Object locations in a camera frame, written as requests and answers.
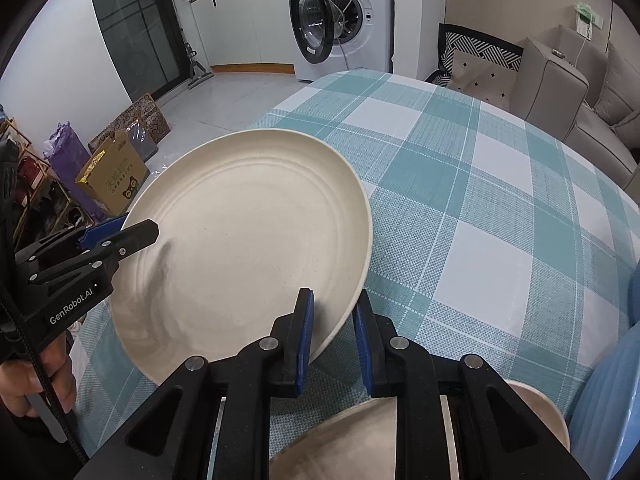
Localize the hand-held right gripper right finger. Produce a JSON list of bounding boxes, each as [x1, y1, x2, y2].
[[352, 290, 591, 480]]

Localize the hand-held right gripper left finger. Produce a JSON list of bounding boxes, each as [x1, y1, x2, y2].
[[75, 287, 316, 480]]

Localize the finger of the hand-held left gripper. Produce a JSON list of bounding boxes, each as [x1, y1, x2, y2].
[[27, 219, 161, 286], [14, 213, 130, 262]]

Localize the cream round plate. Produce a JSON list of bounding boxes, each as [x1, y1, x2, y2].
[[107, 129, 373, 383], [269, 380, 571, 480]]

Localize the blue ribbed bowl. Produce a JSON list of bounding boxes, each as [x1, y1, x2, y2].
[[566, 257, 640, 480]]

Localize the person's left hand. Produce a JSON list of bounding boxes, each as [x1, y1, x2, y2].
[[0, 332, 77, 418]]

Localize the yellow cardboard box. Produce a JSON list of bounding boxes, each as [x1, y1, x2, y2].
[[75, 130, 151, 218]]

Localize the wooden rack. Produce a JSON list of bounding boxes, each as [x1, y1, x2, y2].
[[0, 117, 96, 241]]

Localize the purple bag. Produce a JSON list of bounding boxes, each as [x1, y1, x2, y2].
[[42, 122, 108, 221]]

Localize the brown patterned boards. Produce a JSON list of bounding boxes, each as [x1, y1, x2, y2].
[[87, 92, 171, 161]]

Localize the grey floor mop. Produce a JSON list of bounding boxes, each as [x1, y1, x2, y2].
[[185, 42, 216, 91]]

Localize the teal white checked tablecloth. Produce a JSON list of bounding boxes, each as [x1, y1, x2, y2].
[[67, 70, 640, 480]]

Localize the dark glass door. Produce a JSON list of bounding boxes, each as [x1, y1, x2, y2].
[[87, 0, 183, 101]]

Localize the white kitchen counter cabinets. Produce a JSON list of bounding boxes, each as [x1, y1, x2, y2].
[[190, 0, 296, 76]]

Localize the beige diamond print cushion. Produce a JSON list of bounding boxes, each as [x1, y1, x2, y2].
[[446, 50, 518, 106]]

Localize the white washing machine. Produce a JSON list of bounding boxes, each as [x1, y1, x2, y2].
[[278, 0, 396, 82]]

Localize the black white patterned cushion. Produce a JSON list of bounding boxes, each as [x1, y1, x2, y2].
[[425, 22, 523, 86]]

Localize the grey sofa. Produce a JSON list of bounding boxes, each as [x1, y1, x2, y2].
[[510, 25, 640, 191]]

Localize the grey sofa cushion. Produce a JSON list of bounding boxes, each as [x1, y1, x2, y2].
[[595, 42, 640, 126]]

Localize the white charging cable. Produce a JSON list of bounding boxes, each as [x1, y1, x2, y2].
[[572, 35, 593, 68]]

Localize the green wall plug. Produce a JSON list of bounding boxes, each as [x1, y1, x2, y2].
[[575, 2, 603, 38]]

